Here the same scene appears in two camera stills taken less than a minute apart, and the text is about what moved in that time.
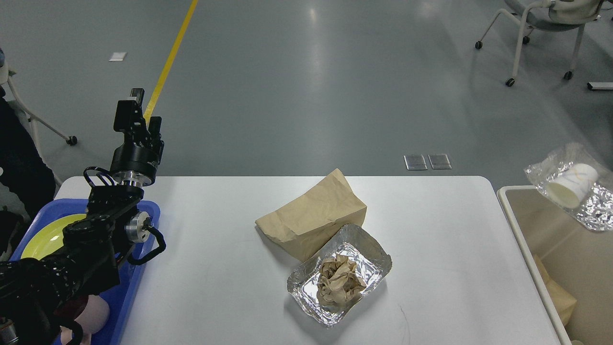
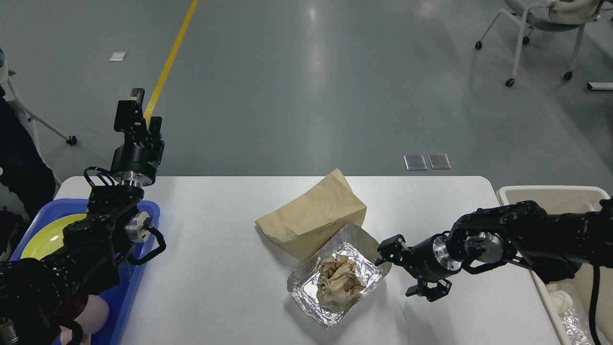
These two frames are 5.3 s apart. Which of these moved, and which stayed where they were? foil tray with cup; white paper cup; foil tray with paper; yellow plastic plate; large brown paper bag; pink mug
Moved: foil tray with cup; white paper cup
Stayed: pink mug; yellow plastic plate; large brown paper bag; foil tray with paper
